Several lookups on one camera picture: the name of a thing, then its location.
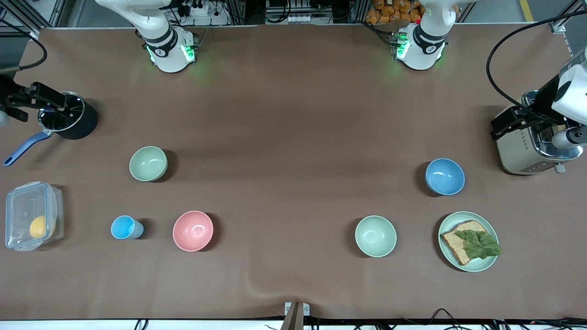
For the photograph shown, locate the clear plastic food container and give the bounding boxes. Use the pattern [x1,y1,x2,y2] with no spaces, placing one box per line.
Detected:
[5,181,65,252]

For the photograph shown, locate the beige and chrome toaster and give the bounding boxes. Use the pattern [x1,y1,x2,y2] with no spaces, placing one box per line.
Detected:
[495,90,585,176]

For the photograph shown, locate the dull green bowl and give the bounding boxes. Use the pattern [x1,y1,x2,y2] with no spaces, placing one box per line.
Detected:
[129,146,168,182]

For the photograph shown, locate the brown bread slice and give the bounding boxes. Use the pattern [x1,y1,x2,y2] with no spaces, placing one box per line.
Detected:
[440,220,489,266]

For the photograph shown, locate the orange snack packets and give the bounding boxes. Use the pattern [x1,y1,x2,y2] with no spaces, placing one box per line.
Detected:
[365,0,425,24]

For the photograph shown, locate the black saucepan blue handle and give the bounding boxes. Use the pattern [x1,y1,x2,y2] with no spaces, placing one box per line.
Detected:
[4,92,99,166]

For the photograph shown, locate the long white power strip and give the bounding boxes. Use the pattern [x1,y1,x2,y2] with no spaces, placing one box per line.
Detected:
[265,13,318,24]

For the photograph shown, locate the white power strip with plugs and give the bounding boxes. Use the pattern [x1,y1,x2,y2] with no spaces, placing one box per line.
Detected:
[177,0,230,26]

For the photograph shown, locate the light blue cup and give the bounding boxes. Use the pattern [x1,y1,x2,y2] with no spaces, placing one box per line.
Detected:
[111,215,144,240]

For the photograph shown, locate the glass pot lid blue knob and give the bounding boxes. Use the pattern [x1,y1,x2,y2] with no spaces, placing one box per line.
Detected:
[38,92,86,132]

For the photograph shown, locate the yellow lemon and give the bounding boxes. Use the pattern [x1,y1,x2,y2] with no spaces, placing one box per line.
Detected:
[30,215,48,239]

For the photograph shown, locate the pink bowl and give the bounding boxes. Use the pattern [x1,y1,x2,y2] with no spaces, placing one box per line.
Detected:
[172,210,214,252]

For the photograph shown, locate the pale mint green bowl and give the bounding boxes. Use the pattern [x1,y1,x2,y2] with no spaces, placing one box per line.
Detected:
[354,215,397,258]

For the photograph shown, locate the green lettuce leaf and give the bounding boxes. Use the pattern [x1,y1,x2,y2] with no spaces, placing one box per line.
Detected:
[454,229,502,260]

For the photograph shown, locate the blue bowl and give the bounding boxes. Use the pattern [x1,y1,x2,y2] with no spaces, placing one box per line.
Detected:
[425,158,465,196]

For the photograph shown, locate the brown table cover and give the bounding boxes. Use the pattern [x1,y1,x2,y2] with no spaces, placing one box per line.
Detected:
[0,23,587,321]

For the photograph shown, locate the pale green plate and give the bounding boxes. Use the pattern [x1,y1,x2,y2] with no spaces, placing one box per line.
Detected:
[438,211,499,273]

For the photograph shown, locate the aluminium frame rail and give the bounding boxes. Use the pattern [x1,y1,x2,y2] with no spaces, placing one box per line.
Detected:
[0,0,62,37]
[550,0,587,33]

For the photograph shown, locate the grey metal camera bracket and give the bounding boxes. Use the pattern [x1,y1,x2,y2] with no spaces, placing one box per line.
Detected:
[284,302,310,330]

